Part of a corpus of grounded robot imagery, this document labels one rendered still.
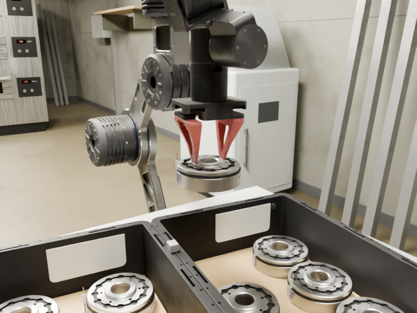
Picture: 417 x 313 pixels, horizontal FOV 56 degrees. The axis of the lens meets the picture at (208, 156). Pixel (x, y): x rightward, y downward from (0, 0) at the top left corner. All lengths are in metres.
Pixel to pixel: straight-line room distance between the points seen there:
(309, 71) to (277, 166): 0.80
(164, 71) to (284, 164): 2.32
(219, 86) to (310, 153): 2.80
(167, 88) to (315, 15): 2.41
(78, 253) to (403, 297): 0.50
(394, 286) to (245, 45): 0.41
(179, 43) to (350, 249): 0.60
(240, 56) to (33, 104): 5.53
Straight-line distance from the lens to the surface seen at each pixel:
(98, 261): 0.71
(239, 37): 0.52
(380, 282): 0.69
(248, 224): 0.80
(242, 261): 0.78
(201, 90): 0.59
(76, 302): 0.71
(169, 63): 0.99
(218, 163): 0.62
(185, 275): 0.58
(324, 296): 0.66
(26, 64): 5.93
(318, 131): 3.27
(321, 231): 0.76
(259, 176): 3.02
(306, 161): 3.40
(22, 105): 5.97
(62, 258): 0.70
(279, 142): 3.10
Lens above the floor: 1.23
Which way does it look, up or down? 16 degrees down
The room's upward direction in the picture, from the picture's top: straight up
